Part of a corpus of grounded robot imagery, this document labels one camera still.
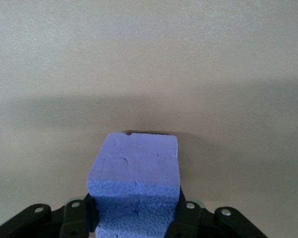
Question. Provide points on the purple foam cube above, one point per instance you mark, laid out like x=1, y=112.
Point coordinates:
x=134, y=168

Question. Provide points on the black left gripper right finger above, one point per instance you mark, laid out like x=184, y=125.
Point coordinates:
x=188, y=218

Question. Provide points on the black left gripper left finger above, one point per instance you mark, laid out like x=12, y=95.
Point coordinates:
x=74, y=218

